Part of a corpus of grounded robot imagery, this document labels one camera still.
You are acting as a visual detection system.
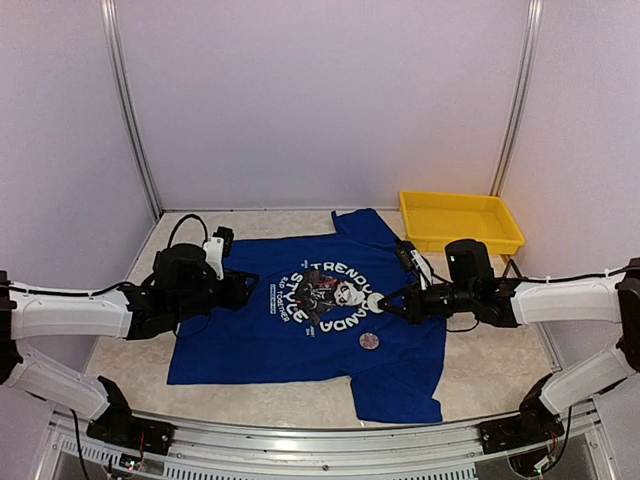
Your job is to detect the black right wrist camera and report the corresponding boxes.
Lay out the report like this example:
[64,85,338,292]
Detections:
[445,238,495,286]

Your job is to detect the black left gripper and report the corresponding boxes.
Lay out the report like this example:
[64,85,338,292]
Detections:
[172,268,259,324]

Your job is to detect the right aluminium frame post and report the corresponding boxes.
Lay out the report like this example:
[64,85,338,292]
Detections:
[489,0,544,197]

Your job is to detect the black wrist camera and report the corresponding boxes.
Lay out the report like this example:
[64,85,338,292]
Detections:
[445,238,495,286]
[152,243,217,295]

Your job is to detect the yellow plastic tray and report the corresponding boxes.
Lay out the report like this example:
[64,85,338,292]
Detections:
[399,191,526,256]

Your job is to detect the left aluminium frame post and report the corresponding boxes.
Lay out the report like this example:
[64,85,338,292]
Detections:
[99,0,164,222]

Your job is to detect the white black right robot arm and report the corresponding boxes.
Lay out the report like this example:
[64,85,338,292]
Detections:
[375,255,639,444]

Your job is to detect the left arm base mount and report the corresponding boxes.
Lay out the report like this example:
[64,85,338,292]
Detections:
[87,416,175,456]

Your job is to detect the round patterned brooch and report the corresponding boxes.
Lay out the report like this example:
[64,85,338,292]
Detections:
[359,332,380,351]

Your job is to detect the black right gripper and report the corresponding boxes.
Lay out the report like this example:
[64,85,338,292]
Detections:
[379,278,477,324]

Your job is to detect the aluminium frame post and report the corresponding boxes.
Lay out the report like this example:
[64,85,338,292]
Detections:
[99,0,164,222]
[489,0,544,197]

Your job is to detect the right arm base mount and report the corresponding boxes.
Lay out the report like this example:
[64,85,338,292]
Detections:
[478,415,565,454]

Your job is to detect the front aluminium rail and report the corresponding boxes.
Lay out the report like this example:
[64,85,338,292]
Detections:
[34,401,617,479]

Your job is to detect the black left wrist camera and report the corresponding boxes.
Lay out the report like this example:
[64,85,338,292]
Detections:
[152,243,217,295]

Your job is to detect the black brooch box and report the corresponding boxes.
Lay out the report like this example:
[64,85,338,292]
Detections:
[502,257,523,278]

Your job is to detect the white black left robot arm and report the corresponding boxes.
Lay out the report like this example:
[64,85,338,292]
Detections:
[1,270,259,445]

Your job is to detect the blue printed t-shirt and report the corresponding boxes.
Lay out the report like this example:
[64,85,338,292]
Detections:
[167,209,446,424]

